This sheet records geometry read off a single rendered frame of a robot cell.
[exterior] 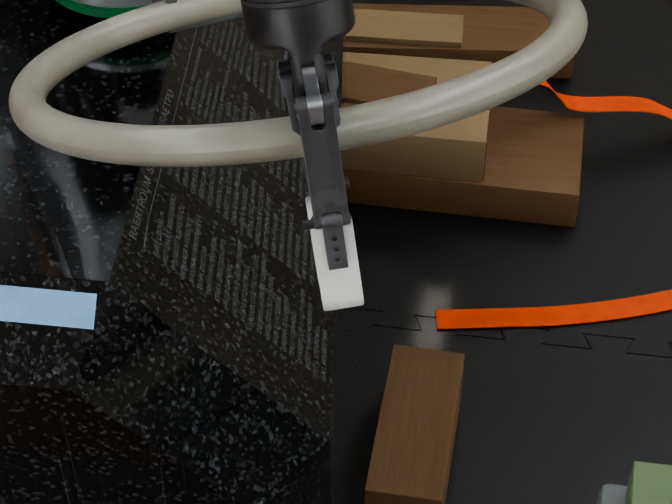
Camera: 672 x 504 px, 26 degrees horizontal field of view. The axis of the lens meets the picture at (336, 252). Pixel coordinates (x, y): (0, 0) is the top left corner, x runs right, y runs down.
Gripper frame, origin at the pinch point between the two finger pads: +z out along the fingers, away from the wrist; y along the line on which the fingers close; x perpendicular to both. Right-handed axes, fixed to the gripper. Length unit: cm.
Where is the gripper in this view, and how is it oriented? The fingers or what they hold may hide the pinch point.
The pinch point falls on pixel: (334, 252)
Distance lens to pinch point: 106.4
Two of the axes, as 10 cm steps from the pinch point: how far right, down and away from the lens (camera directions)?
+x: -9.9, 1.6, -0.2
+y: -0.8, -3.9, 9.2
